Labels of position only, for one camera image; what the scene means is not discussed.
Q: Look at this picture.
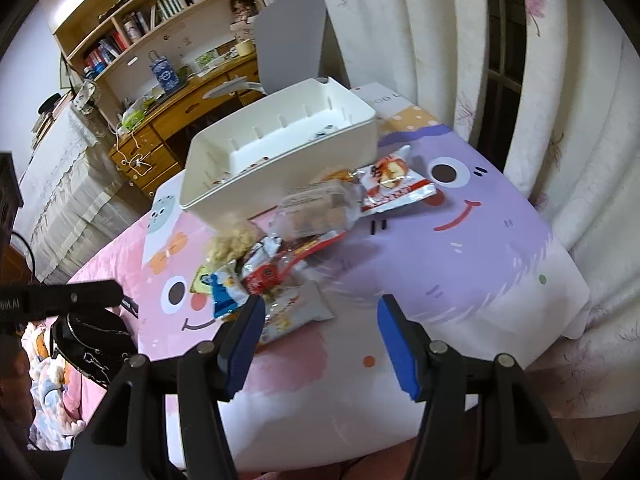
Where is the white plastic storage bin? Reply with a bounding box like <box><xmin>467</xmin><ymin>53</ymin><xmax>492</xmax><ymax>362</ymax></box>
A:
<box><xmin>178</xmin><ymin>79</ymin><xmax>378</xmax><ymax>229</ymax></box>

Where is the red jujube snack packet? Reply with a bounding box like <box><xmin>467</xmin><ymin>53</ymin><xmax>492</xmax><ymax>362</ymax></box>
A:
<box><xmin>241</xmin><ymin>230</ymin><xmax>348</xmax><ymax>294</ymax></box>

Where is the red white shrimp chip packet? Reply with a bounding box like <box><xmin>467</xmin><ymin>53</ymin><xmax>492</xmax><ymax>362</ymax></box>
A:
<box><xmin>356</xmin><ymin>144</ymin><xmax>437</xmax><ymax>216</ymax></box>

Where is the black shoulder bag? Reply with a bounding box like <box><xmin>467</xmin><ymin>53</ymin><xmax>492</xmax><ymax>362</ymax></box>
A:
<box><xmin>51</xmin><ymin>292</ymin><xmax>138</xmax><ymax>389</ymax></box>

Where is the blue paper gift bag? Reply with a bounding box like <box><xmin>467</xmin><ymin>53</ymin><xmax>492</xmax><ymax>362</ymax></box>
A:
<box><xmin>149</xmin><ymin>50</ymin><xmax>180</xmax><ymax>94</ymax></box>

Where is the silver brown chocolate packet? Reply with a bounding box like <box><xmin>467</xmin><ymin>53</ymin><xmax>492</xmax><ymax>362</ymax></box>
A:
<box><xmin>241</xmin><ymin>234</ymin><xmax>282</xmax><ymax>280</ymax></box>

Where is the blue white biscuit packet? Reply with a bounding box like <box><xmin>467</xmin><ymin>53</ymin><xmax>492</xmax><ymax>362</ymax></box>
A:
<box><xmin>209</xmin><ymin>270</ymin><xmax>248</xmax><ymax>318</ymax></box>

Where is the small orange candy packet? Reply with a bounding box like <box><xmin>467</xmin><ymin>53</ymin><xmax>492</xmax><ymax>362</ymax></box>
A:
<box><xmin>312</xmin><ymin>167</ymin><xmax>357</xmax><ymax>183</ymax></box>

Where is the doll figure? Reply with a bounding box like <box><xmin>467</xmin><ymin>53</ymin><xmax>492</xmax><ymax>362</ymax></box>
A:
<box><xmin>230</xmin><ymin>0</ymin><xmax>258</xmax><ymax>32</ymax></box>

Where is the patterned pillow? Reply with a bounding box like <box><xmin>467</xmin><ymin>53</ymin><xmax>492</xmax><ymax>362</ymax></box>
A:
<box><xmin>22</xmin><ymin>322</ymin><xmax>85</xmax><ymax>451</ymax></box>

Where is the green wafer packet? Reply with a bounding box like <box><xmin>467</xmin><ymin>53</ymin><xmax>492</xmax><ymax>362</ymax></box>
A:
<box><xmin>190</xmin><ymin>266</ymin><xmax>212</xmax><ymax>296</ymax></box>

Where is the cartoon monster play mat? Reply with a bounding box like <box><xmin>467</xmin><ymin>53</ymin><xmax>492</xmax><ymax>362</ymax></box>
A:
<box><xmin>136</xmin><ymin>81</ymin><xmax>592</xmax><ymax>474</ymax></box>

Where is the person's left hand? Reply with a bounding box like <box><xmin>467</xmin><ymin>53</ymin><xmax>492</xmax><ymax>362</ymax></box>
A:
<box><xmin>1</xmin><ymin>335</ymin><xmax>35</xmax><ymax>448</ymax></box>

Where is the brown cake clear packet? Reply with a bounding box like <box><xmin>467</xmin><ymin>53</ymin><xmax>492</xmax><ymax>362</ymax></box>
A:
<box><xmin>269</xmin><ymin>179</ymin><xmax>361</xmax><ymax>242</ymax></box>

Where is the white floral curtain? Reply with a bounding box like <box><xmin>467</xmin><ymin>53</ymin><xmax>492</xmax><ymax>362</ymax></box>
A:
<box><xmin>330</xmin><ymin>0</ymin><xmax>639</xmax><ymax>418</ymax></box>

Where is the wooden desk with drawers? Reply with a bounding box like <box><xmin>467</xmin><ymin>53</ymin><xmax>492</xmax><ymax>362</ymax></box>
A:
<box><xmin>110</xmin><ymin>53</ymin><xmax>262</xmax><ymax>197</ymax></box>

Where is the puffed rice ball bag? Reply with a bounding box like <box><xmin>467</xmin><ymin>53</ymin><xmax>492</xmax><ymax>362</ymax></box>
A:
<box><xmin>205</xmin><ymin>217</ymin><xmax>265</xmax><ymax>272</ymax></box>

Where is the wooden bookshelf hutch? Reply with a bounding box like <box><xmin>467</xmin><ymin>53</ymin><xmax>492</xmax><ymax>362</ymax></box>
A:
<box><xmin>43</xmin><ymin>0</ymin><xmax>265</xmax><ymax>116</ymax></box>

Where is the orange oats protein bar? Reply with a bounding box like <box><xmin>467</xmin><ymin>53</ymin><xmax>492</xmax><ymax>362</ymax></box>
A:
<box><xmin>258</xmin><ymin>281</ymin><xmax>334</xmax><ymax>346</ymax></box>

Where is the lace covered piano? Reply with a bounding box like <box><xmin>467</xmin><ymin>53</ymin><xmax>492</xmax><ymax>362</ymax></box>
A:
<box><xmin>14</xmin><ymin>105</ymin><xmax>151</xmax><ymax>283</ymax></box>

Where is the grey office chair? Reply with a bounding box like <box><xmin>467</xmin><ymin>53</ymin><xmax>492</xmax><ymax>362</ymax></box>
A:
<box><xmin>203</xmin><ymin>0</ymin><xmax>350</xmax><ymax>99</ymax></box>

